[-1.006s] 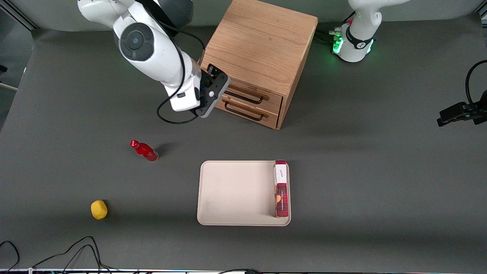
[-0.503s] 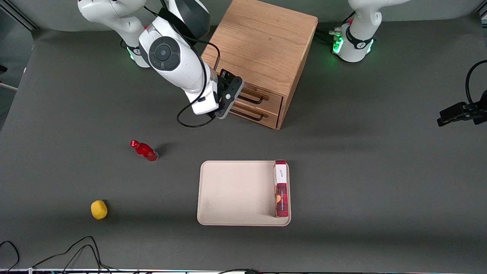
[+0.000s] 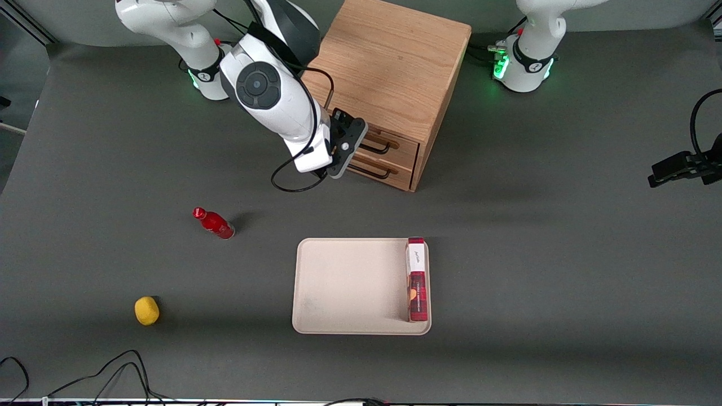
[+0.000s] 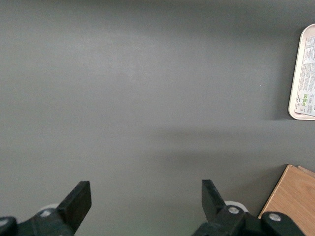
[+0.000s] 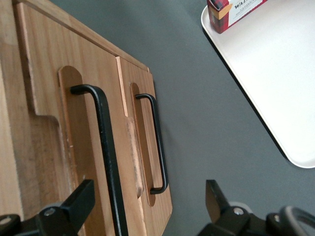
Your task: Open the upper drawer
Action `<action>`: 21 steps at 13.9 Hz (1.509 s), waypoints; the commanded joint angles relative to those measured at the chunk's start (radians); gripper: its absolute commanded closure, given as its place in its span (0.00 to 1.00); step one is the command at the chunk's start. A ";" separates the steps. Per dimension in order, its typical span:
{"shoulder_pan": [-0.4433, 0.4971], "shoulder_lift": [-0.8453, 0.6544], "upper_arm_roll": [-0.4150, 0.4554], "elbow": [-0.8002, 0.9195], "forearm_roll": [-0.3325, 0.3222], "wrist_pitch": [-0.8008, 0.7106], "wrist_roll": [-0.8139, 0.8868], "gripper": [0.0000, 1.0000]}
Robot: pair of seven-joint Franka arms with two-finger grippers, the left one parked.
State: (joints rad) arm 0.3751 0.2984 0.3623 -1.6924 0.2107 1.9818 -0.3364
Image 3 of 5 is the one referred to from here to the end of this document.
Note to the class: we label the wooden drawer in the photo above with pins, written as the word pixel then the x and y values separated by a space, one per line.
pixel 397 176
pixel 407 151

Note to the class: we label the aluminium frame profile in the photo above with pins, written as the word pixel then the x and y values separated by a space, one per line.
pixel 28 22

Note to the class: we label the beige plastic tray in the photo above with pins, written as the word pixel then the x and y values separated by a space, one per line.
pixel 350 287

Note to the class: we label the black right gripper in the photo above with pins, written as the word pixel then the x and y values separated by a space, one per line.
pixel 337 131

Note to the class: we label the wooden two-drawer cabinet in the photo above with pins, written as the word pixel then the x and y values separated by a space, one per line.
pixel 389 62

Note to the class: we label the red plastic cola bottle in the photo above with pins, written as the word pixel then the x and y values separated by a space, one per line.
pixel 216 224

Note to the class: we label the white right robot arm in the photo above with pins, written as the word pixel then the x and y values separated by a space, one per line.
pixel 271 84

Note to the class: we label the red and white snack box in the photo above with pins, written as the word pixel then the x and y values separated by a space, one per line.
pixel 418 293

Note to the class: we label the black clamp-mounted device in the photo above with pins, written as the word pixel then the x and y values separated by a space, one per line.
pixel 682 166

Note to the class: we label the yellow lemon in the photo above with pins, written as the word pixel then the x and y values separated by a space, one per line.
pixel 146 311

